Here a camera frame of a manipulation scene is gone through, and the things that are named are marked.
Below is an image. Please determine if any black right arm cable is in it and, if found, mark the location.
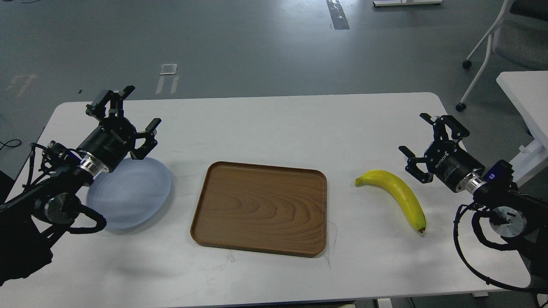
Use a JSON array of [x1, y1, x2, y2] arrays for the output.
[[453, 203, 548, 294]]

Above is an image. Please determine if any yellow banana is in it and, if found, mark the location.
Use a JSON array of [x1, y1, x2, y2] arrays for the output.
[[354, 169, 427, 234]]

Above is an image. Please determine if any white office chair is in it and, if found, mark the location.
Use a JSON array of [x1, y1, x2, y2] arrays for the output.
[[455, 0, 548, 113]]

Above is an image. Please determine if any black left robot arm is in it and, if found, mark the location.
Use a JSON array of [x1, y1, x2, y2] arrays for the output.
[[0, 86, 161, 283]]

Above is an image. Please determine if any brown wooden tray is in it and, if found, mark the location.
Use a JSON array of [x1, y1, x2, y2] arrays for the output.
[[190, 161, 328, 258]]

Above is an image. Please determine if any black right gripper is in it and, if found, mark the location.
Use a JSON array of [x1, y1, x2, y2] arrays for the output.
[[399, 113, 485, 193]]

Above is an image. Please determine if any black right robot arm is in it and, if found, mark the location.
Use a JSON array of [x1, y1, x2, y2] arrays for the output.
[[399, 113, 547, 281]]

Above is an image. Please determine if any light blue plate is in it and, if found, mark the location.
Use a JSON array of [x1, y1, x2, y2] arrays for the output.
[[85, 157, 172, 230]]

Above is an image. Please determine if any white side table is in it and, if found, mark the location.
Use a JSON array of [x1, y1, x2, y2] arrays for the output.
[[496, 71, 548, 187]]

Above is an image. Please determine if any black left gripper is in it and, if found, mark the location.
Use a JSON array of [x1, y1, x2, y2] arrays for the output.
[[77, 86, 162, 173]]

